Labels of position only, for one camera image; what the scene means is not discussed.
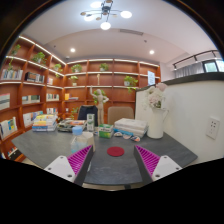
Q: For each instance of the black ceiling track rail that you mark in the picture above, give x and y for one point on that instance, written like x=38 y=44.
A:
x=195 y=56

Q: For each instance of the dark chair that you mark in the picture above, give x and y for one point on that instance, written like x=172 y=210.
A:
x=86 y=113

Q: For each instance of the flat round red coaster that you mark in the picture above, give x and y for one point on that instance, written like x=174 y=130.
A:
x=115 y=151

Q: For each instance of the white pitcher vase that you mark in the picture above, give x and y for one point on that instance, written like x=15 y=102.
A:
x=156 y=125

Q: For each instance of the pink and white flowers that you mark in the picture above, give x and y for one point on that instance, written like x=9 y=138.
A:
x=155 y=96

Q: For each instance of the ceiling air vent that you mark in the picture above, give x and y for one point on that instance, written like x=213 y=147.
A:
x=131 y=32

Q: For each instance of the window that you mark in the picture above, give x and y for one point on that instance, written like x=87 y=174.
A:
x=213 y=66

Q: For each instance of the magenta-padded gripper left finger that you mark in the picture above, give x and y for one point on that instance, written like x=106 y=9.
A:
x=61 y=166

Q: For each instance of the colourful round badge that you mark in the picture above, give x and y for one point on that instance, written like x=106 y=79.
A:
x=118 y=134
x=127 y=136
x=135 y=138

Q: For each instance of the round recessed ceiling light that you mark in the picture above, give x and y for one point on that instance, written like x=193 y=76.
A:
x=151 y=52
x=72 y=50

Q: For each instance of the grey curtain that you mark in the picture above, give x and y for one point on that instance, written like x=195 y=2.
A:
x=189 y=70

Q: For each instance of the stack of colourful books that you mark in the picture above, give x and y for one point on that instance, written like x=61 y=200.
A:
x=44 y=123

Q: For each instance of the white wall socket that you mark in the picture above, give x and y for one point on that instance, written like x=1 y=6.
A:
x=212 y=128

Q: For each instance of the brown wooden shelf unit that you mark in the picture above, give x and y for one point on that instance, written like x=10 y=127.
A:
x=40 y=90

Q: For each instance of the wooden artist mannequin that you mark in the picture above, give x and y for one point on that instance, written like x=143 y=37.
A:
x=100 y=103

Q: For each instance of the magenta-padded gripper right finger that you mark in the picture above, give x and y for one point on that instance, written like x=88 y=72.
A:
x=165 y=166

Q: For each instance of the beige chair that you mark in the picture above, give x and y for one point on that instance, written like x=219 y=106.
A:
x=120 y=114

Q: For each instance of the stack of dark books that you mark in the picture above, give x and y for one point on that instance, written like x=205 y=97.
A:
x=70 y=125

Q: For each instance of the branched ceiling lamp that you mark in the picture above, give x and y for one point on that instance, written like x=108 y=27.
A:
x=105 y=11

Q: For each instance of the green box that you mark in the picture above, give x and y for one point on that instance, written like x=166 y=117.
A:
x=106 y=131

